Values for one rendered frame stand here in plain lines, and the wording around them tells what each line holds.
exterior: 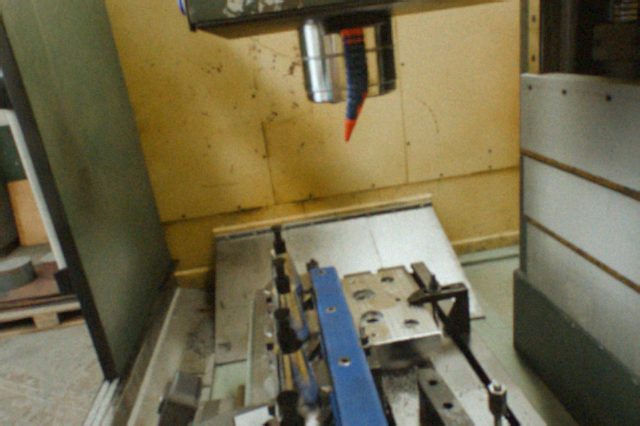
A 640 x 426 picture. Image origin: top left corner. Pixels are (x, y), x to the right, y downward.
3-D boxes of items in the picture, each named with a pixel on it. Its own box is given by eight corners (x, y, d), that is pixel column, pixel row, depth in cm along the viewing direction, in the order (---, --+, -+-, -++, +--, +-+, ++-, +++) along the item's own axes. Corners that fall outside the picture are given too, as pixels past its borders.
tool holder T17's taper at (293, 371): (325, 419, 44) (315, 356, 41) (276, 428, 43) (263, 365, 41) (320, 387, 48) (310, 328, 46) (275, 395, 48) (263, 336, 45)
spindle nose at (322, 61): (416, 90, 78) (410, 10, 74) (322, 107, 75) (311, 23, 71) (375, 86, 93) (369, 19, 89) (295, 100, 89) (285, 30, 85)
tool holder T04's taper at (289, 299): (315, 347, 54) (306, 293, 52) (276, 356, 54) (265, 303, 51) (307, 326, 58) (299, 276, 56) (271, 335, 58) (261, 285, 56)
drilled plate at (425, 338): (326, 374, 94) (323, 352, 93) (312, 301, 122) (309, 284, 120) (442, 353, 96) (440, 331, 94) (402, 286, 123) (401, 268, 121)
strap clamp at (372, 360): (368, 421, 87) (359, 350, 82) (355, 375, 99) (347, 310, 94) (386, 417, 87) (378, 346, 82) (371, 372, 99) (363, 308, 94)
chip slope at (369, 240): (210, 402, 140) (190, 324, 131) (227, 293, 203) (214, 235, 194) (509, 348, 145) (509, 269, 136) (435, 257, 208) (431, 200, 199)
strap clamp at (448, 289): (412, 342, 107) (407, 281, 102) (408, 334, 110) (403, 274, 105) (470, 331, 108) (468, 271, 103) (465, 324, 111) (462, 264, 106)
